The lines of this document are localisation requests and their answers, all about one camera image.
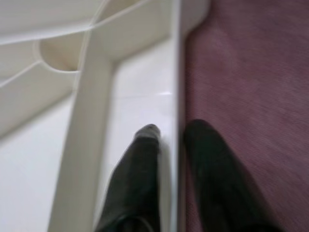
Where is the white plastic table top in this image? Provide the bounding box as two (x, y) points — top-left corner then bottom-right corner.
(0, 0), (211, 232)

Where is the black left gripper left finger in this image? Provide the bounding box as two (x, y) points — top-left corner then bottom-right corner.
(94, 123), (162, 232)

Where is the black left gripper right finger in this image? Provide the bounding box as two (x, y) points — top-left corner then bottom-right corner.
(184, 119), (284, 232)

